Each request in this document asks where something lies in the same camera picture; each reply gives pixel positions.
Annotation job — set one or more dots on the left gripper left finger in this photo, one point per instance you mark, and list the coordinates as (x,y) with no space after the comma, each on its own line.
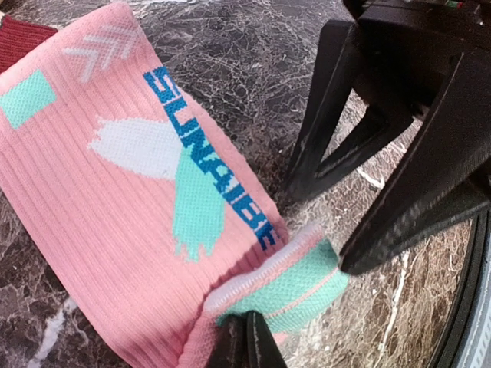
(230,349)

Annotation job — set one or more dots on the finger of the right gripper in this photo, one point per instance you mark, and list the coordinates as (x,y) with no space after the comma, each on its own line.
(442,180)

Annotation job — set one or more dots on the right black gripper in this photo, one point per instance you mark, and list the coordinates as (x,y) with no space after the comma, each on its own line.
(369,78)

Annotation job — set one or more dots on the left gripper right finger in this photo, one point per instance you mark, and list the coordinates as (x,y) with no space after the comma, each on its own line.
(263,351)

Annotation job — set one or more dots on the pink patterned sock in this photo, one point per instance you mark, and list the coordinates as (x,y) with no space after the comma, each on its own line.
(142,206)

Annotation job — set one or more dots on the beige striped sock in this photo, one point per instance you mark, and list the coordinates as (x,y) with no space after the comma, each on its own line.
(19,38)

